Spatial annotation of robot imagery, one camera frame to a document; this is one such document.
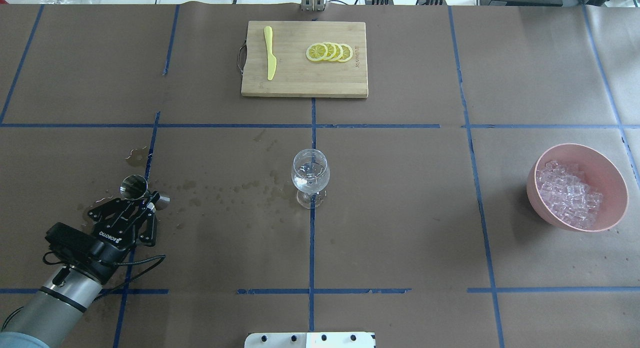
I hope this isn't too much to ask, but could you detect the pink bowl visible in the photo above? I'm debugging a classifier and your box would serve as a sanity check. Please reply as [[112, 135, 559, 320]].
[[526, 143, 629, 233]]

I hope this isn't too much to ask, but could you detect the bamboo cutting board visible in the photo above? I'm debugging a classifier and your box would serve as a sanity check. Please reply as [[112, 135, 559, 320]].
[[241, 20, 370, 98]]

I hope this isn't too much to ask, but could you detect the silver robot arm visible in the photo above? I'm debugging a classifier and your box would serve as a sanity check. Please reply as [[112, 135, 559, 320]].
[[1, 191, 170, 348]]

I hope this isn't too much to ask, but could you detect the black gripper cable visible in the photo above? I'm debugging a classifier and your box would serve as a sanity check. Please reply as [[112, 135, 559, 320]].
[[42, 251, 167, 289]]

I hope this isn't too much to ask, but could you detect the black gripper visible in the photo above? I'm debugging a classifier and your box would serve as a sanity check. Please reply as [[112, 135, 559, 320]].
[[87, 191, 160, 264]]

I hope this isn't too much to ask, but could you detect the lemon slice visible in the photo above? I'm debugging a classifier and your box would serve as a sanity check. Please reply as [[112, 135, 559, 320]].
[[305, 43, 329, 62], [337, 43, 354, 63], [322, 42, 337, 61], [331, 42, 342, 62]]

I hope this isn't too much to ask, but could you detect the yellow plastic knife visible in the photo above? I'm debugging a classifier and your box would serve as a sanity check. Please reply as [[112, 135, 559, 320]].
[[263, 25, 278, 80]]

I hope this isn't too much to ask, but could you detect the clear wine glass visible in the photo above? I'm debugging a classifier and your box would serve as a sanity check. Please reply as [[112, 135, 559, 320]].
[[290, 149, 330, 209]]

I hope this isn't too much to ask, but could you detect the pile of ice cubes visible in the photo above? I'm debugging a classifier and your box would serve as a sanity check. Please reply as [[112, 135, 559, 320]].
[[535, 161, 604, 230]]

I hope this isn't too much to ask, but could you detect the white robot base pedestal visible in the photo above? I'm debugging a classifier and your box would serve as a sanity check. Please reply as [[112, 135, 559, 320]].
[[244, 332, 377, 348]]

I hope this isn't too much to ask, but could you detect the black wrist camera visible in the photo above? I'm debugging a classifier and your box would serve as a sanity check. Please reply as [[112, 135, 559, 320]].
[[45, 222, 127, 284]]

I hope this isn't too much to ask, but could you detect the aluminium camera post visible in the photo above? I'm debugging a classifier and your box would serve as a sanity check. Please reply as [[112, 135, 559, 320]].
[[301, 0, 327, 12]]

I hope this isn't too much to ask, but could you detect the steel cocktail jigger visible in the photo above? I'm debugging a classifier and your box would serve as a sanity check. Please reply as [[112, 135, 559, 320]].
[[119, 175, 170, 212]]

